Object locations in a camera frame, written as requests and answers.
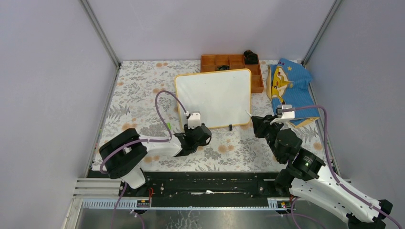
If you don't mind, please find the orange wooden compartment tray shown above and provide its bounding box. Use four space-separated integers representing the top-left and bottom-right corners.
200 54 265 94

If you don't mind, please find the floral table mat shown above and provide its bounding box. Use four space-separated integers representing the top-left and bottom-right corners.
92 60 327 173

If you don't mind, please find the blue yellow cartoon bag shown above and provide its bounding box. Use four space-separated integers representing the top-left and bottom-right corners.
266 58 314 112

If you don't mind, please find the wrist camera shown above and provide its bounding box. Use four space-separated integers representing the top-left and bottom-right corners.
270 104 296 124
185 111 202 129

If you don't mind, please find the yellow framed whiteboard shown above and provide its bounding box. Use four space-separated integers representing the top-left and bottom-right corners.
174 68 252 129

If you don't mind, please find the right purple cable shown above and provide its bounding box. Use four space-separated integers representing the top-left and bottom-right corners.
286 105 405 229

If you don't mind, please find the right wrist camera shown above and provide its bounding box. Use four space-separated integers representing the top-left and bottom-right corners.
270 104 296 124

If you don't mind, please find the black object in tray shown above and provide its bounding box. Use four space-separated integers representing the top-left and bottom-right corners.
243 50 258 64

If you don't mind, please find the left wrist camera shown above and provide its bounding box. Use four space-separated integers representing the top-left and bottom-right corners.
185 111 202 129

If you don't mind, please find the small black item in tray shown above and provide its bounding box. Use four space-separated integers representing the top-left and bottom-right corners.
216 65 230 71

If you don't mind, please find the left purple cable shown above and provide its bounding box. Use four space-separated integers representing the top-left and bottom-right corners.
99 90 191 229

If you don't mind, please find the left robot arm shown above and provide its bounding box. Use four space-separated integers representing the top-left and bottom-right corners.
99 124 212 196

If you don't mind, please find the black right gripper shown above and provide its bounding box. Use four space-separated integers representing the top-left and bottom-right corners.
250 114 283 162

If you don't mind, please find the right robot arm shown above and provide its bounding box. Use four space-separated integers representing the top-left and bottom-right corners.
251 115 393 229

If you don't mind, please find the purple cable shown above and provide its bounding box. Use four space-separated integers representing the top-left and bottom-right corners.
99 90 191 229
286 105 405 229

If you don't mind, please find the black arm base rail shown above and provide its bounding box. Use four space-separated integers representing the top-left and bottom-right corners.
87 170 306 208

